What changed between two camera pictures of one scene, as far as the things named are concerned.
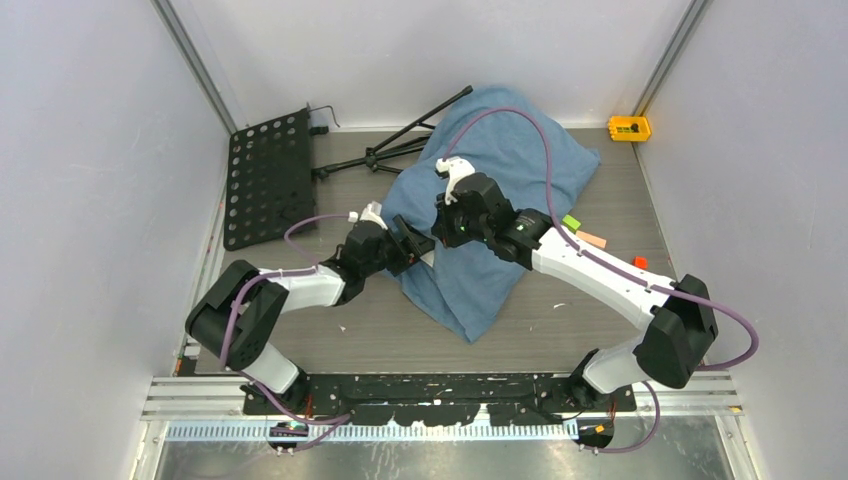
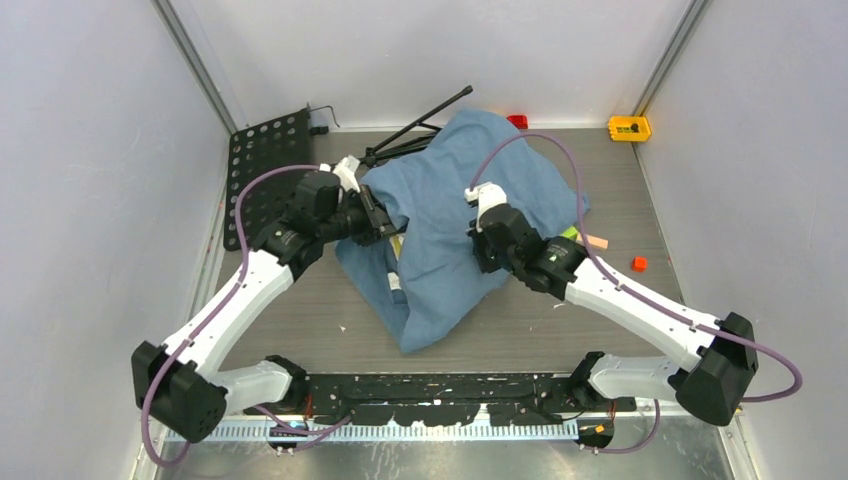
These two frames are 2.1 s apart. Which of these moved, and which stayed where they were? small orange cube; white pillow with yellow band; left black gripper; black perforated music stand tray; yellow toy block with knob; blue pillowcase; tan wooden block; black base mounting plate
Moved: white pillow with yellow band; blue pillowcase; left black gripper
Stayed: tan wooden block; small orange cube; black base mounting plate; black perforated music stand tray; yellow toy block with knob
